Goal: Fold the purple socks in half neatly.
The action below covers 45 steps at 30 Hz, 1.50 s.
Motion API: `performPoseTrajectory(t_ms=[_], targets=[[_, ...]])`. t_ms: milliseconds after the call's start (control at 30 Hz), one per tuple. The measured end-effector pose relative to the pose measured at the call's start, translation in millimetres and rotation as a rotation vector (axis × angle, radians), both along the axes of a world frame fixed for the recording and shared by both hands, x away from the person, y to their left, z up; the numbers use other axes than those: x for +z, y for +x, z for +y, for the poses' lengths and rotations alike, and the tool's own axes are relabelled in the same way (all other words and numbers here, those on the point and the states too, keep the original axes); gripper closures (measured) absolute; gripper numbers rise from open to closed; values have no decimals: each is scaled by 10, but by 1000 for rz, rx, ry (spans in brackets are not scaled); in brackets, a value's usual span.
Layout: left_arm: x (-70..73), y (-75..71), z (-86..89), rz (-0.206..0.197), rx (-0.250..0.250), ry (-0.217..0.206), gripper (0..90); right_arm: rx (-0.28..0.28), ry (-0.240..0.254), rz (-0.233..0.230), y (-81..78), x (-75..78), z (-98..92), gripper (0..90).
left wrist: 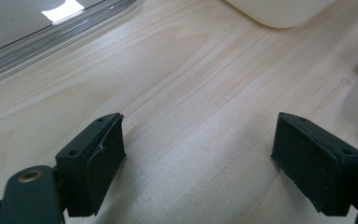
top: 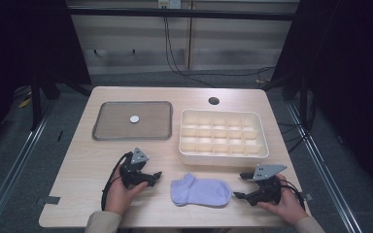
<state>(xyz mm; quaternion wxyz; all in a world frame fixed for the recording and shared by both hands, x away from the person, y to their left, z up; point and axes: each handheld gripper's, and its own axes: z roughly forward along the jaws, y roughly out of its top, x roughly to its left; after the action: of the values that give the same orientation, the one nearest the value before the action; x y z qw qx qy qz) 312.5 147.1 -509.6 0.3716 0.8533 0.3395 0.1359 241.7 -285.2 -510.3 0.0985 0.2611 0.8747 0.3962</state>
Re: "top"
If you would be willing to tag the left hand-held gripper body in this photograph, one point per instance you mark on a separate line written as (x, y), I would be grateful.
(136, 168)

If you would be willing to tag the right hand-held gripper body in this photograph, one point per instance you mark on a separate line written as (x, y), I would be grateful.
(267, 189)

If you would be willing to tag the light purple sock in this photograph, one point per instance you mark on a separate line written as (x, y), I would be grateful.
(200, 191)

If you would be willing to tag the white divided organizer box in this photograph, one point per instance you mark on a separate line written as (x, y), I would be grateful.
(223, 136)

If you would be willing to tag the person's right hand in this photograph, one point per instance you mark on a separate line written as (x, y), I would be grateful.
(286, 207)

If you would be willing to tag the person's left hand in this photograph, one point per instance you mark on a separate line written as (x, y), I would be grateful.
(119, 197)

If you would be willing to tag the grey tape strip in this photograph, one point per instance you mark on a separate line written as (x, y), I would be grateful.
(50, 200)
(308, 196)

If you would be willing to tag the white round disc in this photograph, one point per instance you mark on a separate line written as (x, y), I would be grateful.
(134, 119)

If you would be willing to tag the gray metal tray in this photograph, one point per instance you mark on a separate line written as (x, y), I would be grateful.
(116, 123)

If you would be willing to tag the small black floor item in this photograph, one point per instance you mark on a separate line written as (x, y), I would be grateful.
(60, 136)

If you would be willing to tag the black round table grommet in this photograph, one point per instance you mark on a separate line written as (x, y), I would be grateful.
(213, 100)

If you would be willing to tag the black metal stand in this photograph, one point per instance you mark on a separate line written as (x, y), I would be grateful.
(36, 103)

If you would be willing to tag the yellow object on floor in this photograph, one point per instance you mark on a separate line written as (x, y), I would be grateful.
(25, 103)

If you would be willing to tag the black curtain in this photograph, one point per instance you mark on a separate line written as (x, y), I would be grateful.
(353, 81)
(19, 48)

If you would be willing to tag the black horizontal bar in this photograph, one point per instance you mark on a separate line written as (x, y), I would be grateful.
(175, 13)

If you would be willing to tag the aluminium floor rail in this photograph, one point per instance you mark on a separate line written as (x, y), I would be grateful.
(320, 168)
(19, 155)

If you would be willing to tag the white wall socket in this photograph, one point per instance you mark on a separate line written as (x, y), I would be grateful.
(170, 4)

